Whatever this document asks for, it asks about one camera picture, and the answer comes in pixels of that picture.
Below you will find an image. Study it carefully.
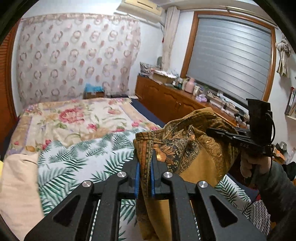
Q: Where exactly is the white palm leaf bedsheet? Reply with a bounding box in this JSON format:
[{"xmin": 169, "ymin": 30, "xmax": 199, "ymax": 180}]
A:
[{"xmin": 38, "ymin": 128, "xmax": 251, "ymax": 240}]

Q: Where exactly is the grey window blind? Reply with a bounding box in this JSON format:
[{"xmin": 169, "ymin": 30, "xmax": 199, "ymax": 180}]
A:
[{"xmin": 187, "ymin": 15, "xmax": 271, "ymax": 104}]

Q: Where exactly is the beige wall air conditioner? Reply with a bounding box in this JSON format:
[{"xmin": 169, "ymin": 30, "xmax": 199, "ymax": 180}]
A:
[{"xmin": 116, "ymin": 0, "xmax": 163, "ymax": 23}]

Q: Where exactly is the blue item on box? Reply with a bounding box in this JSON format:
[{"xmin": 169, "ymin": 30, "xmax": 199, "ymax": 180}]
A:
[{"xmin": 83, "ymin": 83, "xmax": 105, "ymax": 99}]

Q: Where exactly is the mustard sunflower patterned cloth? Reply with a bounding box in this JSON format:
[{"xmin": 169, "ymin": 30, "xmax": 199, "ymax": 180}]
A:
[{"xmin": 133, "ymin": 108, "xmax": 238, "ymax": 240}]

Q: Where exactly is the navy blue mattress sheet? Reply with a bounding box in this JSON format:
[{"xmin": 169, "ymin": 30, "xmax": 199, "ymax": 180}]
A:
[{"xmin": 131, "ymin": 99, "xmax": 165, "ymax": 128}]

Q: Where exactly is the floral pink quilt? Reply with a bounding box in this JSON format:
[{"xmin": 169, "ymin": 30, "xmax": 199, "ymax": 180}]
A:
[{"xmin": 5, "ymin": 98, "xmax": 160, "ymax": 157}]

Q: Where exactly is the cardboard box on cabinet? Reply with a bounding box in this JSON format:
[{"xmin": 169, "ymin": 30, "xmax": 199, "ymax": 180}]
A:
[{"xmin": 152, "ymin": 70, "xmax": 177, "ymax": 84}]

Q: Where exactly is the right hand on handle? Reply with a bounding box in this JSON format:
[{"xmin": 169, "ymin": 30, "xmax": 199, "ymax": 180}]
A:
[{"xmin": 240, "ymin": 151, "xmax": 272, "ymax": 178}]

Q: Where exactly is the beige side curtain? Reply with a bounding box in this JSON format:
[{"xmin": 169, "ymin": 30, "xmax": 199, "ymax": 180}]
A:
[{"xmin": 162, "ymin": 6, "xmax": 180, "ymax": 71}]

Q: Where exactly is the sheer circle patterned curtain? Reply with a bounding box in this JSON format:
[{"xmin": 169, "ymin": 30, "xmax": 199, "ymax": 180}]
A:
[{"xmin": 16, "ymin": 13, "xmax": 141, "ymax": 106}]

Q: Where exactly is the wooden low cabinet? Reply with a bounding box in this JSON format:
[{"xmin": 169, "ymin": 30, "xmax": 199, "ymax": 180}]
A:
[{"xmin": 135, "ymin": 75, "xmax": 246, "ymax": 128}]

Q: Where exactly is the pink thermos bottle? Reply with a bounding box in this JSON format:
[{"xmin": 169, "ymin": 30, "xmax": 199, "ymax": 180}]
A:
[{"xmin": 184, "ymin": 78, "xmax": 195, "ymax": 94}]

